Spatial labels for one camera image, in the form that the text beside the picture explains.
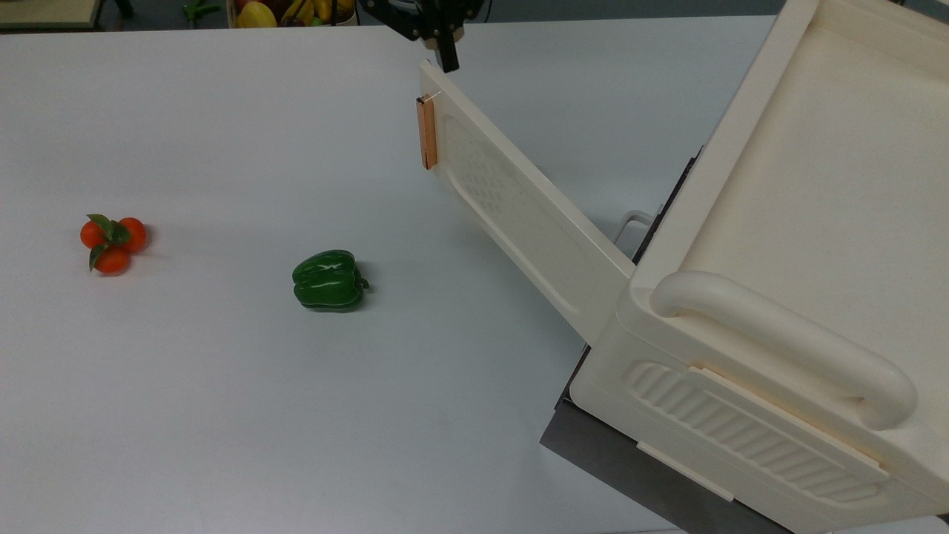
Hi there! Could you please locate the copper strip on door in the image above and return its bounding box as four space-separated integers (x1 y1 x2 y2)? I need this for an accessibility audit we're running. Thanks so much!
415 93 440 171

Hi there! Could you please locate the orange tangerine cluster with leaves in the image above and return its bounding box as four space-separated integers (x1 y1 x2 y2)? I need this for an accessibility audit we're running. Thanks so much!
79 214 148 276

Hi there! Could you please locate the cream plastic storage cabinet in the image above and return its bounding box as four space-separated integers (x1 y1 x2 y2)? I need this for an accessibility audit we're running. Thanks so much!
569 0 949 534

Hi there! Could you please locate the cream cabinet door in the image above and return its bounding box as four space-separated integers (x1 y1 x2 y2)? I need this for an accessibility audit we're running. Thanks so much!
417 59 637 347

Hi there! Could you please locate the wooden side table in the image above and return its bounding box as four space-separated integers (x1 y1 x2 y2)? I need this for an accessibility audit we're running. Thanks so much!
0 0 105 31

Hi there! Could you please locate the basket of toy fruit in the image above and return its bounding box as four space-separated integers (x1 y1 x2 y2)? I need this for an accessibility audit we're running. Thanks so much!
228 0 359 30

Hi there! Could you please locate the green bell pepper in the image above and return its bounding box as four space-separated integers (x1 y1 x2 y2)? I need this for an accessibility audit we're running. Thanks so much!
291 249 371 312

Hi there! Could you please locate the white drawer handle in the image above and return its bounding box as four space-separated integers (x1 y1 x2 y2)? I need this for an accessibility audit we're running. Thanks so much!
613 210 658 260

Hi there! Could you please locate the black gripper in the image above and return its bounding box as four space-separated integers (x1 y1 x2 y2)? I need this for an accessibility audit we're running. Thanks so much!
358 0 486 74

